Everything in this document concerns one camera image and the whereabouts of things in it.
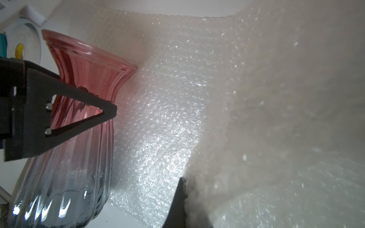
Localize clear tape roll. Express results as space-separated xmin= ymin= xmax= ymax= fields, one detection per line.
xmin=5 ymin=19 xmax=41 ymax=64

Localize bubble red vase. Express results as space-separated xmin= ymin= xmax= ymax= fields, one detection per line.
xmin=7 ymin=29 xmax=138 ymax=228

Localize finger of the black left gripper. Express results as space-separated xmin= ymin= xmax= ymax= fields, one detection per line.
xmin=2 ymin=60 xmax=117 ymax=162

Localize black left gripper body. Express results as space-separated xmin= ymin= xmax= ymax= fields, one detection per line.
xmin=1 ymin=57 xmax=26 ymax=140

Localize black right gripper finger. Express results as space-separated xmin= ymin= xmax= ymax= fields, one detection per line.
xmin=162 ymin=177 xmax=187 ymax=228

